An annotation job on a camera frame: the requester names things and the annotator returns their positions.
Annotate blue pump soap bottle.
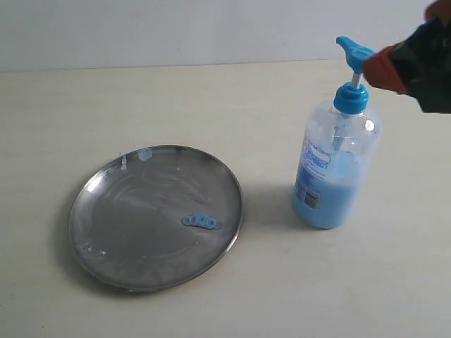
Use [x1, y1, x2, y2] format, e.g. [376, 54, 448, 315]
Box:
[292, 36, 381, 230]

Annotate blue soap blob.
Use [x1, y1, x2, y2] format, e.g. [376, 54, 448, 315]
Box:
[182, 213, 223, 230]

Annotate round steel plate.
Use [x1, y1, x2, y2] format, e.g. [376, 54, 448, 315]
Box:
[68, 145, 244, 292]

